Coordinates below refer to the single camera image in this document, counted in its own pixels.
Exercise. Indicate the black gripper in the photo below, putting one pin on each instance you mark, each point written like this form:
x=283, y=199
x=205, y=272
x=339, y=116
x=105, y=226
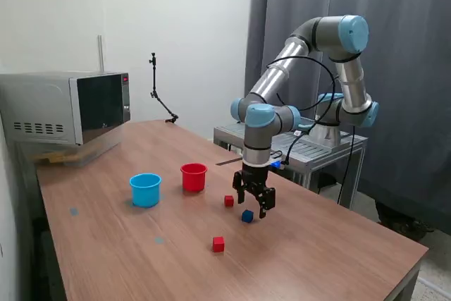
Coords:
x=255, y=179

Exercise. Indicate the blue cube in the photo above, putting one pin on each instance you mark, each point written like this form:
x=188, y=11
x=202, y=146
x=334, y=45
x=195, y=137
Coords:
x=247, y=216

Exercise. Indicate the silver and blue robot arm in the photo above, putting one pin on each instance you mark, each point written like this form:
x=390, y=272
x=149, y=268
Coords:
x=275, y=73

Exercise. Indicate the red cube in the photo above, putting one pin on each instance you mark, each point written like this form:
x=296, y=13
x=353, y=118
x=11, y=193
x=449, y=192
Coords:
x=218, y=245
x=229, y=201

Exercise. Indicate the dark thin strip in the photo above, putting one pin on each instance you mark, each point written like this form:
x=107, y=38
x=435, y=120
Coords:
x=227, y=162

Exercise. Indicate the red plastic cup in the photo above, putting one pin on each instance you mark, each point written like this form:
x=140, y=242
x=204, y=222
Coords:
x=194, y=179

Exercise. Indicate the aluminium robot cart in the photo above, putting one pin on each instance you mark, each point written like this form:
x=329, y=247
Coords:
x=310, y=153

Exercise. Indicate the teal teach pendant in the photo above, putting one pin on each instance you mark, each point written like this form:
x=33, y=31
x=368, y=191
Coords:
x=306, y=126

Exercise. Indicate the blue tape piece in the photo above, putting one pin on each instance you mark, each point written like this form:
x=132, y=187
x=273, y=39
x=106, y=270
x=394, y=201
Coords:
x=159, y=240
x=74, y=211

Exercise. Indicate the blue plastic cup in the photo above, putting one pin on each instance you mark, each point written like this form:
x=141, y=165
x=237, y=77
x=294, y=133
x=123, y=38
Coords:
x=145, y=193

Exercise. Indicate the dark shoe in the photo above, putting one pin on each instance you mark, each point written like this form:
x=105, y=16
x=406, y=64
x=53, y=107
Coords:
x=417, y=230

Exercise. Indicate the dark grey curtain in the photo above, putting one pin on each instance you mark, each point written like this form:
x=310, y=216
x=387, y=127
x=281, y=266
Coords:
x=405, y=68

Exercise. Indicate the thin metal pole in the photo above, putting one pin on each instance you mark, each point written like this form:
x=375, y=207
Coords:
x=100, y=54

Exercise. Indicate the silver microwave oven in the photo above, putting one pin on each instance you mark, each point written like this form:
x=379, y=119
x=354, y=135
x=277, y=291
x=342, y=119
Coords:
x=42, y=103

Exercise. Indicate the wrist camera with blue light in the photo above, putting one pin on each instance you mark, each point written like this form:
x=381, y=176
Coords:
x=276, y=164

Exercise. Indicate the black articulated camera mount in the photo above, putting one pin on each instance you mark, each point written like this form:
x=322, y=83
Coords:
x=154, y=79

